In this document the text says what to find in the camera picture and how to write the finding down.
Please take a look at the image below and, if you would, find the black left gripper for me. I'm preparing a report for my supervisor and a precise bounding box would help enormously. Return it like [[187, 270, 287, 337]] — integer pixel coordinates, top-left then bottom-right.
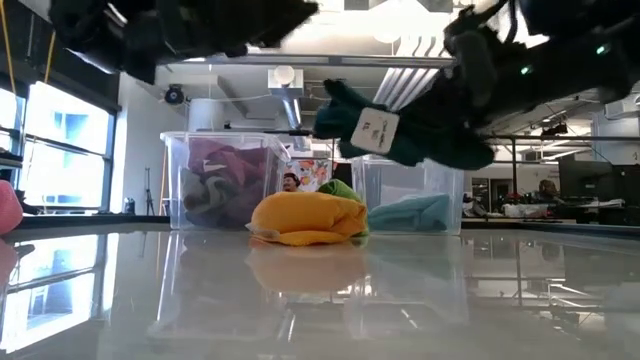
[[149, 0, 320, 59]]

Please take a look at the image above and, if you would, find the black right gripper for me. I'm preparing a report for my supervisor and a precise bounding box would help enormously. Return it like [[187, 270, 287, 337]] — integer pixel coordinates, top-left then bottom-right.
[[452, 19, 640, 121]]

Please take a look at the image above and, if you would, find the dark green towel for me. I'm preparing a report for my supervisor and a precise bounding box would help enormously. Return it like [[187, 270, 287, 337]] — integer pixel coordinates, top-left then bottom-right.
[[313, 78, 496, 171]]

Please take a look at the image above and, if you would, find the white handwritten paper tag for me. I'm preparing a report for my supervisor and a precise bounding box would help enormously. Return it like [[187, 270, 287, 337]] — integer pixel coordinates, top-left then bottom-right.
[[349, 106, 401, 155]]

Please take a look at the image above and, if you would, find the light blue towel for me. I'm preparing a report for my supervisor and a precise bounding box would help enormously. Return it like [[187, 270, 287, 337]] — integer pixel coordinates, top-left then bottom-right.
[[368, 193, 451, 234]]

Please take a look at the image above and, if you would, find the light green towel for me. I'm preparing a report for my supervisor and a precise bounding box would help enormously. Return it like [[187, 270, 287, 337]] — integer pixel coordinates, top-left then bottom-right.
[[316, 178, 370, 237]]

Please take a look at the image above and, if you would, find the orange towel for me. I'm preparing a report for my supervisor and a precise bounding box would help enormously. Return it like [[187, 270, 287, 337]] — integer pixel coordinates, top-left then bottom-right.
[[245, 191, 369, 247]]

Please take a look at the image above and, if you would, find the white ceiling fixture box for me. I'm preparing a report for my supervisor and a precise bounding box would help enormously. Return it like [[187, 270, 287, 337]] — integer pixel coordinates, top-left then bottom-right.
[[267, 64, 305, 100]]

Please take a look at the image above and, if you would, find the white cylindrical tank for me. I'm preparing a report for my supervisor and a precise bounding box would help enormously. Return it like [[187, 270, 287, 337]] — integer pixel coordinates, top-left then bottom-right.
[[188, 98, 225, 133]]

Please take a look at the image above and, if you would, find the clear plastic bin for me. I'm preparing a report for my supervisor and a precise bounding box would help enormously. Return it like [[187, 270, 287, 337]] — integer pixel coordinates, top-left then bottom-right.
[[160, 131, 291, 231], [351, 154, 465, 236]]

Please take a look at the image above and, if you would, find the person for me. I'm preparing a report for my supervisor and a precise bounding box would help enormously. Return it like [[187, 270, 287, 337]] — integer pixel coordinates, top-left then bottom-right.
[[537, 178, 564, 204], [282, 172, 303, 194]]

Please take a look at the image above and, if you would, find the purple towel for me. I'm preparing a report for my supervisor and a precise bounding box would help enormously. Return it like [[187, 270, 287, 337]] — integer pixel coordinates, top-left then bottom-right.
[[184, 138, 274, 229]]

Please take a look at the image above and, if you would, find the floral patterned picture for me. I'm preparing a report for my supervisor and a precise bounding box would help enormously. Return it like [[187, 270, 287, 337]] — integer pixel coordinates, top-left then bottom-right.
[[294, 158, 334, 193]]

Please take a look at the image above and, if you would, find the black computer monitor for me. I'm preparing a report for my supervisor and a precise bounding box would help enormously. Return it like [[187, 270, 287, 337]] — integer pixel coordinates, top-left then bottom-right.
[[558, 159, 640, 201]]

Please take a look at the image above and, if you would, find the black tripod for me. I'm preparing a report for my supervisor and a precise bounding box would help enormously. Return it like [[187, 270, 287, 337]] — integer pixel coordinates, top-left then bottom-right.
[[143, 167, 156, 216]]

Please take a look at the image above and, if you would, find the large window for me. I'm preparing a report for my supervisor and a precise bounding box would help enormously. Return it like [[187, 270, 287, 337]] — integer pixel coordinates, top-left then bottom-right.
[[19, 81, 117, 211]]

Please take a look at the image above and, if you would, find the pink cloth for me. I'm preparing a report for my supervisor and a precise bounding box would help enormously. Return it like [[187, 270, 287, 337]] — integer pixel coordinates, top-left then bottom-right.
[[0, 179, 24, 236]]

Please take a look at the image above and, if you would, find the grey overhead frame bar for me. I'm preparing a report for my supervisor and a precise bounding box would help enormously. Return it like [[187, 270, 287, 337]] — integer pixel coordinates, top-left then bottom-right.
[[164, 53, 454, 70]]

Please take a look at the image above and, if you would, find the black metal rail frame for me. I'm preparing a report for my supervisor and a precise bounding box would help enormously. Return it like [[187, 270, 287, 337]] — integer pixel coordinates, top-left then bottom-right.
[[482, 133, 640, 201]]

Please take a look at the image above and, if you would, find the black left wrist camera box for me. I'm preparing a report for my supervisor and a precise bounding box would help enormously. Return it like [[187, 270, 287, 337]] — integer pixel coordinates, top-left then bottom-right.
[[48, 0, 162, 85]]

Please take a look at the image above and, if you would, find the yellow cord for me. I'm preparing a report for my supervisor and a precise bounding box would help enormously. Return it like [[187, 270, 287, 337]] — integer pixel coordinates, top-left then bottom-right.
[[43, 29, 56, 85], [0, 0, 16, 96]]

